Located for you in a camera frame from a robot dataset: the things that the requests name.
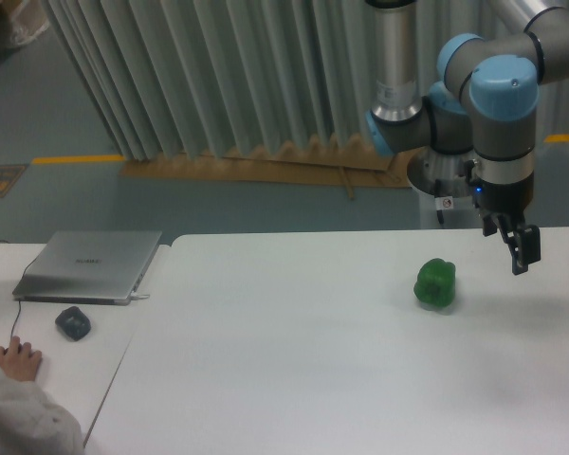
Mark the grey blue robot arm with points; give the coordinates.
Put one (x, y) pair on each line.
(486, 110)

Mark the silver closed laptop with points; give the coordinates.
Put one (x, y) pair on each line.
(94, 267)

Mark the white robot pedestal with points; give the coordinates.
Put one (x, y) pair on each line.
(444, 197)

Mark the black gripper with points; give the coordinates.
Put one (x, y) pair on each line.
(511, 200)

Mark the grey sleeved forearm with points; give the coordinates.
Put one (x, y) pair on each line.
(31, 423)

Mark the brown cardboard sheet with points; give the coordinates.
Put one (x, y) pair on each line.
(352, 166)

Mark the pale green pleated curtain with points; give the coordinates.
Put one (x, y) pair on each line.
(170, 77)

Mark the black computer mouse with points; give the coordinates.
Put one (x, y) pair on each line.
(17, 347)

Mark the green bell pepper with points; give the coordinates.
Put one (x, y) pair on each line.
(436, 283)

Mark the clear plastic bag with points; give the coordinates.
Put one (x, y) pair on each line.
(21, 22)

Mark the person's right hand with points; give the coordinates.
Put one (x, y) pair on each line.
(22, 368)

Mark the black earbuds case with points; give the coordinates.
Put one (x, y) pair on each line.
(73, 323)

